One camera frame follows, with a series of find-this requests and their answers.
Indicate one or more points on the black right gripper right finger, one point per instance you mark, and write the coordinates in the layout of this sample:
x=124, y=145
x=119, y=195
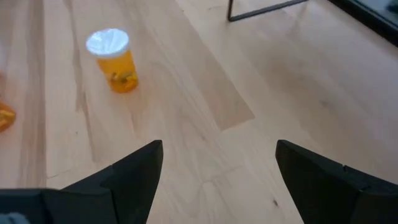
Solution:
x=335, y=193

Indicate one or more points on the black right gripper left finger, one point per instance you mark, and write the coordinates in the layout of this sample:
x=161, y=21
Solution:
x=124, y=186

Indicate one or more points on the amber pill vial white cap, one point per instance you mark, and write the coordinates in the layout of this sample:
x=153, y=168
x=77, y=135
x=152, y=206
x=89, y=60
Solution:
x=6, y=116
x=116, y=68

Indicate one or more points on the wooden shelf black metal legs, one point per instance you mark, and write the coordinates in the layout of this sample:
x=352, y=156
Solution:
x=264, y=11

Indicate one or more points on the black metal table frame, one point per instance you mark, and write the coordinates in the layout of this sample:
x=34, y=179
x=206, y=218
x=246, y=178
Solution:
x=367, y=21

